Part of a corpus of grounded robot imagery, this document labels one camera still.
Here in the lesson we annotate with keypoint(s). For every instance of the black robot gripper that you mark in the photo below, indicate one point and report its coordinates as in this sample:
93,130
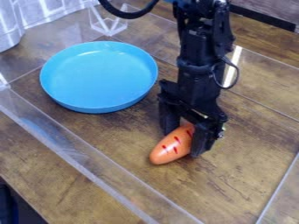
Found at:
191,98

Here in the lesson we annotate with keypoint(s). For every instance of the orange toy carrot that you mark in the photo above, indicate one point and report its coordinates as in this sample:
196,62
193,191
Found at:
173,146

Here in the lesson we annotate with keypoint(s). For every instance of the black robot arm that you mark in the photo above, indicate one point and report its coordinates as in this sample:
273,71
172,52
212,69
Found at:
204,33

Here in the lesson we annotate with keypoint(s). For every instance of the blue round plastic tray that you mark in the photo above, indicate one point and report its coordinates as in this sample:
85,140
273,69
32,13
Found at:
99,77

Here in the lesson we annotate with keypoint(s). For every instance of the dark baseboard strip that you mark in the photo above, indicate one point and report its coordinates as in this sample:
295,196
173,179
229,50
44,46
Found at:
276,22

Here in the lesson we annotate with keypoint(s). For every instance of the white checked curtain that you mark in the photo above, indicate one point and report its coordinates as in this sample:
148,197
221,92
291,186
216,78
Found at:
22,14

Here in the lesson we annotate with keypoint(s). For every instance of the clear acrylic barrier wall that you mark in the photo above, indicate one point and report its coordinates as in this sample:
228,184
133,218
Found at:
80,168

